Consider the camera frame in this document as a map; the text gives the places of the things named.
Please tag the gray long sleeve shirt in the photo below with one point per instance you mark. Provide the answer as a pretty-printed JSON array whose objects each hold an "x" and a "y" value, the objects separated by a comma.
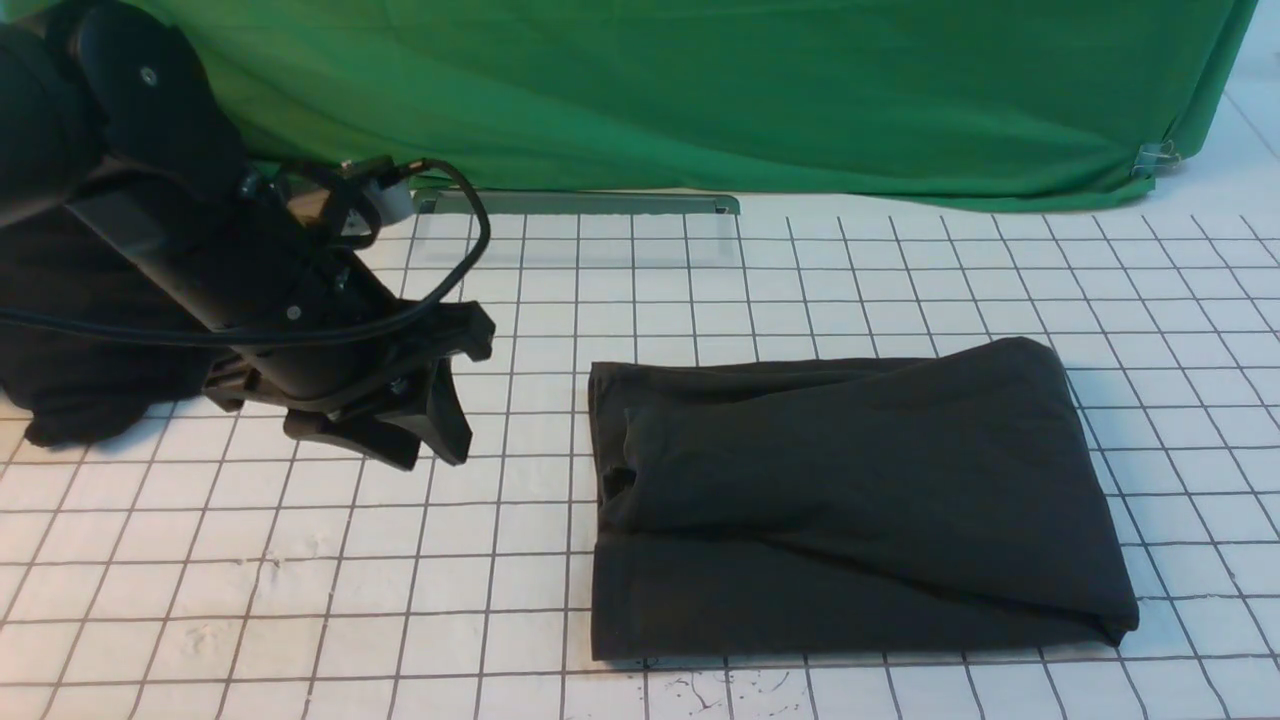
[{"x": 910, "y": 504}]

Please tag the metal binder clip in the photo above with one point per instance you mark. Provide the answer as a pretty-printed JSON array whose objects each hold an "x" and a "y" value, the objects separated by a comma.
[{"x": 1154, "y": 159}]

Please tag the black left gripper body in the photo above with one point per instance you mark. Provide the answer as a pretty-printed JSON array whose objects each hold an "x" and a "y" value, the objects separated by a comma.
[{"x": 304, "y": 311}]

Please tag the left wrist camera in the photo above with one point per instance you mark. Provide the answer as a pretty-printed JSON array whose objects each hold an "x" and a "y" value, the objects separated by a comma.
[{"x": 388, "y": 195}]

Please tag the green backdrop cloth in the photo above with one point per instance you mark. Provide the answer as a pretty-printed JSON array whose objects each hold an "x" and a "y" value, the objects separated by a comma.
[{"x": 982, "y": 105}]

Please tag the gray metal bar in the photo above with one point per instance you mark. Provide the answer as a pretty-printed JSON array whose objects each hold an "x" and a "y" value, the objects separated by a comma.
[{"x": 607, "y": 203}]

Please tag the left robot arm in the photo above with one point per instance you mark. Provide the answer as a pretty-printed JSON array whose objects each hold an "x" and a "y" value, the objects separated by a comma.
[{"x": 98, "y": 95}]

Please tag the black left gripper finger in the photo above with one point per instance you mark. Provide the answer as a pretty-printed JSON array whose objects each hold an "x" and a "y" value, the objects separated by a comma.
[
  {"x": 373, "y": 436},
  {"x": 437, "y": 417}
]

